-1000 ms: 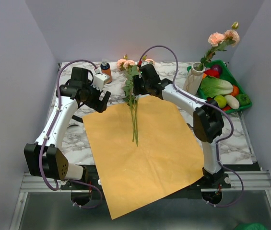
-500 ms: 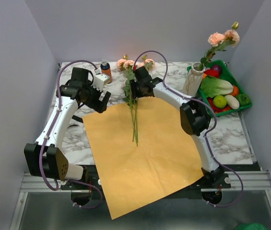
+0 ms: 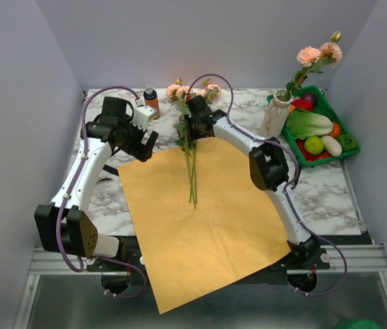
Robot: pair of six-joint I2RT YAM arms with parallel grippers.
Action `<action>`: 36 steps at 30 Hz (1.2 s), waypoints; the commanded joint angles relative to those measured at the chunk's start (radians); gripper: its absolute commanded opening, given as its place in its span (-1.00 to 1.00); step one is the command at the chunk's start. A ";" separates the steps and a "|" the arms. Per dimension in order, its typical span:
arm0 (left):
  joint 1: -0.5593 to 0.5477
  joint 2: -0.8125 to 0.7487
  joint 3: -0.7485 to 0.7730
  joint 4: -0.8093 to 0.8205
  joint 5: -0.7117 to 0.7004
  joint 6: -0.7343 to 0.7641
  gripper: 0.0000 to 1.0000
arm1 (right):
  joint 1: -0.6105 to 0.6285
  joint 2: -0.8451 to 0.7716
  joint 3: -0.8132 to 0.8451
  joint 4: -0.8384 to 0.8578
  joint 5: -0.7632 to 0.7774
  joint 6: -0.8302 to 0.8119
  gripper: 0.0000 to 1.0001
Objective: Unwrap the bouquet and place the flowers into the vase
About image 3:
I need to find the black ribbon with gold text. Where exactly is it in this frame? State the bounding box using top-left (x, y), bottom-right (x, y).
top-left (97, 164), bottom-right (121, 185)

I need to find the orange wrapping paper sheet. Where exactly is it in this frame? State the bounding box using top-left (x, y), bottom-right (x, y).
top-left (118, 138), bottom-right (289, 313)

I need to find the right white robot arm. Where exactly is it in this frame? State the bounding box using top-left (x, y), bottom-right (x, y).
top-left (185, 95), bottom-right (321, 269)

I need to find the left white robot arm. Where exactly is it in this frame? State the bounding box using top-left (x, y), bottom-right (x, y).
top-left (34, 97), bottom-right (158, 271)

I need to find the white ceramic vase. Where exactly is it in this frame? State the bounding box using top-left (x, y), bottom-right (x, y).
top-left (258, 89), bottom-right (293, 138)

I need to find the orange spray bottle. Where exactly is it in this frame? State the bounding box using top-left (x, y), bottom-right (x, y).
top-left (143, 85), bottom-right (160, 120)

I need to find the green lettuce toy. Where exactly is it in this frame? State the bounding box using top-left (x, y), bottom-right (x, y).
top-left (286, 108), bottom-right (333, 140)

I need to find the red pepper toy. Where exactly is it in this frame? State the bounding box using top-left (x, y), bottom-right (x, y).
top-left (291, 99), bottom-right (314, 112)

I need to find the purple onion toy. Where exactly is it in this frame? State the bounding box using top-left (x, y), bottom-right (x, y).
top-left (301, 93), bottom-right (318, 106)

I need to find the red tomato toy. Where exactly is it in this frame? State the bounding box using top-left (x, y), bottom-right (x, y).
top-left (295, 139), bottom-right (314, 161)

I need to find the green lime toy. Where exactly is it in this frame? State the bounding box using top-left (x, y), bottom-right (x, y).
top-left (303, 136), bottom-right (324, 156)

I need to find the green plastic tray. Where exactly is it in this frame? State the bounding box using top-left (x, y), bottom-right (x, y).
top-left (259, 86), bottom-right (360, 169)

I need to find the white radish toy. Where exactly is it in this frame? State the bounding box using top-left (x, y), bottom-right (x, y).
top-left (321, 136), bottom-right (342, 157)

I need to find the orange fruit toy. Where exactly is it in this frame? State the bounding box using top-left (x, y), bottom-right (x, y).
top-left (329, 122), bottom-right (342, 138)

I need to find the green pepper toy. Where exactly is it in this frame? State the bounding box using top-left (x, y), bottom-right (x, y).
top-left (336, 134), bottom-right (358, 152)

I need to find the green cloth object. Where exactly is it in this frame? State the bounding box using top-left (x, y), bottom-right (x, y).
top-left (334, 319), bottom-right (382, 329)

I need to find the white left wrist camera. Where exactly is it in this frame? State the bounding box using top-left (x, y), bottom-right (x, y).
top-left (132, 105), bottom-right (157, 131)

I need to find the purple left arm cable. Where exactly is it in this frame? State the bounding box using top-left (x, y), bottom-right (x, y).
top-left (58, 85), bottom-right (148, 300)

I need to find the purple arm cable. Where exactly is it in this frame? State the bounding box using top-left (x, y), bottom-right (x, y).
top-left (186, 73), bottom-right (349, 298)
top-left (58, 85), bottom-right (148, 300)

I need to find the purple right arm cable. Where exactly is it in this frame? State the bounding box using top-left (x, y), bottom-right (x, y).
top-left (186, 73), bottom-right (349, 298)

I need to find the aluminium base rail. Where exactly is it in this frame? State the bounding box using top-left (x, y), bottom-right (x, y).
top-left (15, 238), bottom-right (387, 328)

